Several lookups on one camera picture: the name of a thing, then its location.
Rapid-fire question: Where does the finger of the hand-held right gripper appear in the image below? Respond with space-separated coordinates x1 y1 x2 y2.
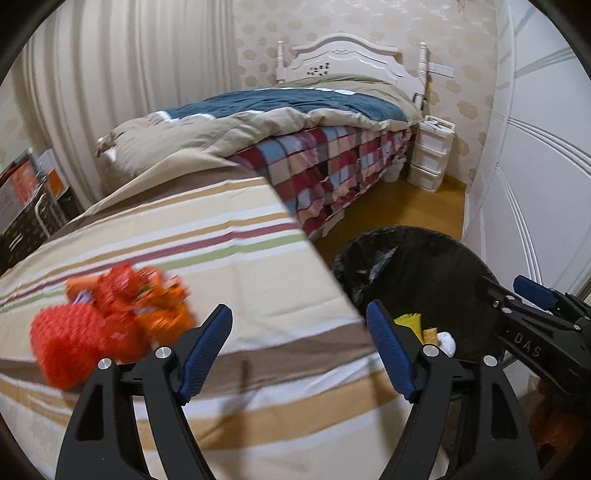
480 275 578 330
514 275 591 324

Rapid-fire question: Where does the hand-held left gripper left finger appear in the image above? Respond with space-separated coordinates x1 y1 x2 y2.
55 304 234 480

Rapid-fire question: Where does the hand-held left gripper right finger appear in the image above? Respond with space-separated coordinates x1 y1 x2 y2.
366 299 541 480

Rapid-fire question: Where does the yellow foam fruit net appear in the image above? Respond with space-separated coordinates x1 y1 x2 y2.
394 313 423 342

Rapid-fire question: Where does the white paper ball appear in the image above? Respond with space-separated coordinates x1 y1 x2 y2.
436 331 458 358

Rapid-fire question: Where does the black bin with bag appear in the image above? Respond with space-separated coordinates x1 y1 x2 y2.
330 226 513 370

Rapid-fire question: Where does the red plastic bag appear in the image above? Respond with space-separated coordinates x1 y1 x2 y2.
90 263 153 363

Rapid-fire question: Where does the orange foam fruit net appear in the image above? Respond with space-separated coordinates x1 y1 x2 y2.
30 305 109 388

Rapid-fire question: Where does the orange stick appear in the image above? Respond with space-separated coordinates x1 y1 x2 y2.
65 276 100 301

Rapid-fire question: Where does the orange fuzzy cloth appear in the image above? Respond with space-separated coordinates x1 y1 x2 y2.
529 378 587 462

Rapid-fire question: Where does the white wardrobe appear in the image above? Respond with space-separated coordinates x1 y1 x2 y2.
462 0 591 296

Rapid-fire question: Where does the white plastic drawer unit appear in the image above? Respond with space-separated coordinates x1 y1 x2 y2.
407 115 455 192

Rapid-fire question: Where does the small white basket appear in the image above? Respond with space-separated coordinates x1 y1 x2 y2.
382 157 408 183

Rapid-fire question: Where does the plaid bed sheet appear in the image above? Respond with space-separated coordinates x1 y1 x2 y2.
226 124 419 241

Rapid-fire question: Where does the orange and white box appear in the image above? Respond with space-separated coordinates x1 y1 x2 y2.
36 148 70 197

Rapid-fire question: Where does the white cardboard box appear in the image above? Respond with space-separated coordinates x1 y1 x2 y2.
0 159 40 222

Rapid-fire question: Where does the beige and teal duvet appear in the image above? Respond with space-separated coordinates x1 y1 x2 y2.
95 76 423 192

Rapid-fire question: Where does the white striped curtain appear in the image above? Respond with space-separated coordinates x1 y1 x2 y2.
21 0 241 217

